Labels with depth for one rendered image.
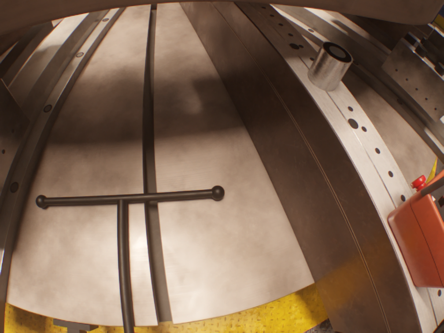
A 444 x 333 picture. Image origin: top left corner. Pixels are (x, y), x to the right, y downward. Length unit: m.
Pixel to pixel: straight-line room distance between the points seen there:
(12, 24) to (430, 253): 0.85
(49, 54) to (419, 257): 1.39
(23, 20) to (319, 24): 1.52
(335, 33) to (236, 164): 1.10
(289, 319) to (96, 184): 0.94
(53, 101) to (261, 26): 0.85
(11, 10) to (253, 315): 1.20
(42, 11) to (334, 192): 0.70
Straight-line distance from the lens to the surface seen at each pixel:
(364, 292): 0.64
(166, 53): 1.23
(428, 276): 0.50
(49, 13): 0.50
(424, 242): 0.47
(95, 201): 0.79
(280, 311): 1.11
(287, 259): 0.78
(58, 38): 1.31
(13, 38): 1.93
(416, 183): 0.49
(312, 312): 1.17
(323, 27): 1.64
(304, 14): 1.70
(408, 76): 1.44
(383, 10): 0.75
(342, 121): 0.56
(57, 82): 1.19
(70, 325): 0.83
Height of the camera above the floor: 1.03
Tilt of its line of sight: 61 degrees down
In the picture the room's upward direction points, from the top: 15 degrees clockwise
